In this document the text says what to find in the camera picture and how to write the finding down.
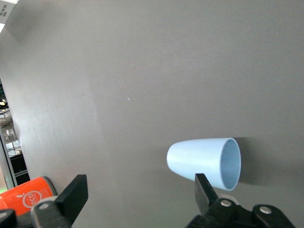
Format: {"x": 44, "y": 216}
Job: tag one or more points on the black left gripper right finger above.
{"x": 204, "y": 197}

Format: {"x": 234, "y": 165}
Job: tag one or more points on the orange can with grey lid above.
{"x": 21, "y": 192}

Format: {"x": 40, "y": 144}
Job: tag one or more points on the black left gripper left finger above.
{"x": 73, "y": 192}

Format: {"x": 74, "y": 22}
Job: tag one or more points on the light blue plastic cup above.
{"x": 194, "y": 159}

